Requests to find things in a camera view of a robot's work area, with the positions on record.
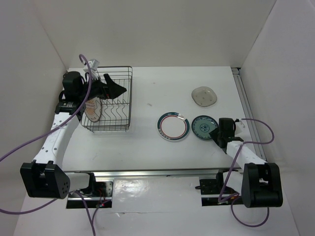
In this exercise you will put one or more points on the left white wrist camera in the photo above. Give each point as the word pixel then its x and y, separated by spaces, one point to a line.
pixel 93 64

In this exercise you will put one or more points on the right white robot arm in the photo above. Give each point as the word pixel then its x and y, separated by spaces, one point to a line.
pixel 256 180

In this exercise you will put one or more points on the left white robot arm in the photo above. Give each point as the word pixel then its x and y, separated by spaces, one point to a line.
pixel 44 177

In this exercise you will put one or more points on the blue patterned plate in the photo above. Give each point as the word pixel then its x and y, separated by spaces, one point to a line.
pixel 202 126

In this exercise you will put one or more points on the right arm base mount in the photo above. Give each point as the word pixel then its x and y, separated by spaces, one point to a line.
pixel 210 189

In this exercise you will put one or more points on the teal red rimmed plate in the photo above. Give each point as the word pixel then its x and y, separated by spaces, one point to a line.
pixel 173 126

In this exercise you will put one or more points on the clear grey glass plate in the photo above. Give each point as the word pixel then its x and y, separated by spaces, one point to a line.
pixel 204 96

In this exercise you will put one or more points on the aluminium rail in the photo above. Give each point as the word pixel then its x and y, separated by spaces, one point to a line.
pixel 250 125
pixel 203 173

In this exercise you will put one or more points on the grey wire dish rack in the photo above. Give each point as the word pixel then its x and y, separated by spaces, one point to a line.
pixel 116 113

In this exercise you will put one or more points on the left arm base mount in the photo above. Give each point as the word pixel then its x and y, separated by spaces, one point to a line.
pixel 97 195

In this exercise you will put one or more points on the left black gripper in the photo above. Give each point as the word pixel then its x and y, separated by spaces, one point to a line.
pixel 110 90

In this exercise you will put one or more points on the aluminium rail front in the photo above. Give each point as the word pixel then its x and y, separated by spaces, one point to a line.
pixel 203 173

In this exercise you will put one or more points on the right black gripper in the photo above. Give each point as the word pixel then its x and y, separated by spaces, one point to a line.
pixel 213 135

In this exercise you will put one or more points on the orange sunburst plate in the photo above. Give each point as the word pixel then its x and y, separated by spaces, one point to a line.
pixel 93 109

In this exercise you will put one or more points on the aluminium rail right side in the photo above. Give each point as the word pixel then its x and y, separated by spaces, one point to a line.
pixel 250 125

